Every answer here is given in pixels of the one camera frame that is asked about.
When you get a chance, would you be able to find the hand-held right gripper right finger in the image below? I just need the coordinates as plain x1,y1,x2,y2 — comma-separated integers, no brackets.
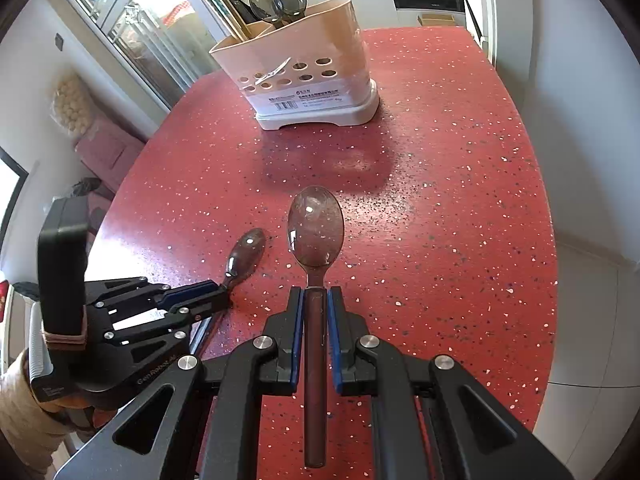
327,287,573,480

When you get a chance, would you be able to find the bag of round white snacks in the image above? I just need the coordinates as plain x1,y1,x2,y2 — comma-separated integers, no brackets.
50,72,94,137

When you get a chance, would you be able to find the person's left hand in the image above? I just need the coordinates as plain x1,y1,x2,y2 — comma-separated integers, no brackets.
47,399,121,433

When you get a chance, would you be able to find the pink sofa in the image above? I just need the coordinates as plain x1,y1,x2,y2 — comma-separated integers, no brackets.
74,110,147,196

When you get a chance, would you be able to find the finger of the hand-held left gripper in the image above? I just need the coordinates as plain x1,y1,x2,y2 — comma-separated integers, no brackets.
87,276,223,311
102,287,232,347

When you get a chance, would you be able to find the glass cabinet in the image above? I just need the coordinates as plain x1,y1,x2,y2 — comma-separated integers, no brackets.
55,0,221,111

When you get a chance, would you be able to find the beige and white utensil holder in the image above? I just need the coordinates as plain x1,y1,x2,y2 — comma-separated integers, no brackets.
208,0,381,132

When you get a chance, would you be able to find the dark brown plastic spoon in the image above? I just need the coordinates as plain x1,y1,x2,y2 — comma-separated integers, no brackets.
222,227,268,293

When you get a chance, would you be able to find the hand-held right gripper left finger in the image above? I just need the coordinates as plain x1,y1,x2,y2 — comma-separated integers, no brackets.
52,287,305,480

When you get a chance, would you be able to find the clear brown plastic spoon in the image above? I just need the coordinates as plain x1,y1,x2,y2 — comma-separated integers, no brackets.
287,185,345,468

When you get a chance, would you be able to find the dark cloth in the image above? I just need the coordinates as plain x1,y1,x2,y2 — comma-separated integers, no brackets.
70,177,103,201

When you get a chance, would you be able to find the person's left forearm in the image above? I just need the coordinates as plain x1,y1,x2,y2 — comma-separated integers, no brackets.
0,347,76,461

